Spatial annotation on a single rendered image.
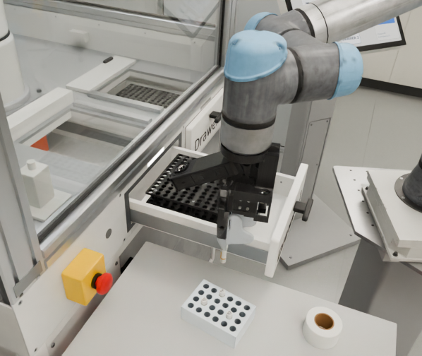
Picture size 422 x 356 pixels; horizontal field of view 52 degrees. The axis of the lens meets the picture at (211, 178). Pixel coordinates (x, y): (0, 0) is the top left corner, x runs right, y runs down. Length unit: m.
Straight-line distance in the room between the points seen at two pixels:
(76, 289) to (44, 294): 0.06
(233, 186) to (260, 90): 0.16
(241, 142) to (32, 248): 0.36
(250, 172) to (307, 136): 1.34
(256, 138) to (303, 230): 1.67
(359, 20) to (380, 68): 3.18
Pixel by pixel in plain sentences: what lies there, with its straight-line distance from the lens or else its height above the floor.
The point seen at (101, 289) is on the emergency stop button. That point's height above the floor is 0.88.
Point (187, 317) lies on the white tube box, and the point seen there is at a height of 0.78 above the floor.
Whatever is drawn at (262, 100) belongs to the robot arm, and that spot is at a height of 1.26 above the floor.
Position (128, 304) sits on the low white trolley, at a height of 0.76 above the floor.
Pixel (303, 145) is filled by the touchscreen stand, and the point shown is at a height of 0.50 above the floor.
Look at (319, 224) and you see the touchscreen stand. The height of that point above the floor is 0.04.
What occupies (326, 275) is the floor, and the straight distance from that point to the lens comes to 2.10.
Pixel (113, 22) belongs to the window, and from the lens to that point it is 0.81.
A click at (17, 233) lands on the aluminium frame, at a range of 0.68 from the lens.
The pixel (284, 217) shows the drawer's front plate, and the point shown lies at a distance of 0.89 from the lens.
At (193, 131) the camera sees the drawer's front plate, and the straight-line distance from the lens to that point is 1.17.
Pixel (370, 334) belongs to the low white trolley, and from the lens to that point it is 0.97.
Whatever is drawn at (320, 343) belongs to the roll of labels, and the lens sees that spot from 0.90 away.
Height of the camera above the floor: 1.50
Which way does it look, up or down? 36 degrees down
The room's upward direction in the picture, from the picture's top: 4 degrees clockwise
